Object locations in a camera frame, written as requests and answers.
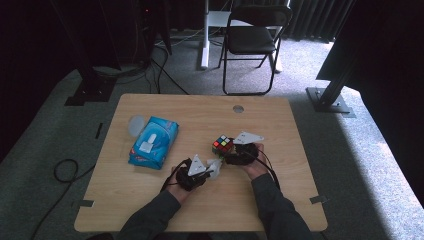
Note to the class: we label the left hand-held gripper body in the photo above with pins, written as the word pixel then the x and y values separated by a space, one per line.
pixel 195 166

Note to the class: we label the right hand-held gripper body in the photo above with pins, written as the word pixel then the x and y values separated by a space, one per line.
pixel 245 155

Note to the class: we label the white wet wipe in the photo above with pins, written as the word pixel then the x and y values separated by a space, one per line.
pixel 147 145
pixel 216 168

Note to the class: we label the multicoloured puzzle cube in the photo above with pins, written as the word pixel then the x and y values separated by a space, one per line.
pixel 222 144

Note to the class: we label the blue wet wipe packet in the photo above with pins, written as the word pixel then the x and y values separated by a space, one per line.
pixel 160 133

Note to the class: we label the person's right hand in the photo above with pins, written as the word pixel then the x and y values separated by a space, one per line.
pixel 258 168

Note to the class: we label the person's left hand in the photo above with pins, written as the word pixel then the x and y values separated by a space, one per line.
pixel 173 191

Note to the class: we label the grey round table grommet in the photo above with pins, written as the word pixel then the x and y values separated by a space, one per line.
pixel 238 109

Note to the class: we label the grey tape piece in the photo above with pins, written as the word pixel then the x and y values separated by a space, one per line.
pixel 86 203
pixel 318 199

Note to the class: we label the black metal stand with plate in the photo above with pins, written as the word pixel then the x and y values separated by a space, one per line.
pixel 328 100

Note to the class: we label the black tape strip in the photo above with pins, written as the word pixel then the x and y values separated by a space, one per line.
pixel 98 130

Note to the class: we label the black folding chair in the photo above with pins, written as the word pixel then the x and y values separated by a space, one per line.
pixel 250 40

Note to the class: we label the black stand with dark base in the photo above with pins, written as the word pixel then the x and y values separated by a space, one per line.
pixel 90 91

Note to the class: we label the dark curtain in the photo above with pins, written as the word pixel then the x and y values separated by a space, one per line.
pixel 313 16

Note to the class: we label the dark equipment rack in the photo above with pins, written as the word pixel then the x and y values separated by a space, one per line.
pixel 146 20

